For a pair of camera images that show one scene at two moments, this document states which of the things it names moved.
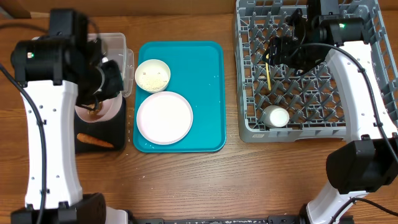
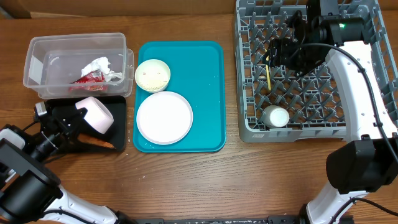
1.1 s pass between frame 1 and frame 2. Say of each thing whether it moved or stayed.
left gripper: moved
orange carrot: stayed
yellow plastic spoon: stayed
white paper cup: stayed
